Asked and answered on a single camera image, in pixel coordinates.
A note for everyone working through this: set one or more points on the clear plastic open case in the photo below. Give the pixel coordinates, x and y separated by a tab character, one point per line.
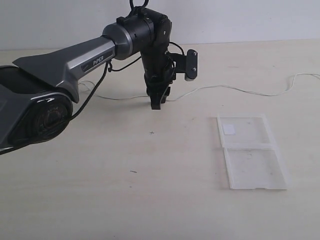
252	157

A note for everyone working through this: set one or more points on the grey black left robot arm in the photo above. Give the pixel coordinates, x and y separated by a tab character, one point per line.
37	93

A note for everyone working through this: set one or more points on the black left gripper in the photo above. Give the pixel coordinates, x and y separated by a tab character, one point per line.
158	86

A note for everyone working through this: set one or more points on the white wired earphones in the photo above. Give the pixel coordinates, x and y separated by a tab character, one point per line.
290	86

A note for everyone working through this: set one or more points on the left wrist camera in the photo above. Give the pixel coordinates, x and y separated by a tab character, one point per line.
185	64

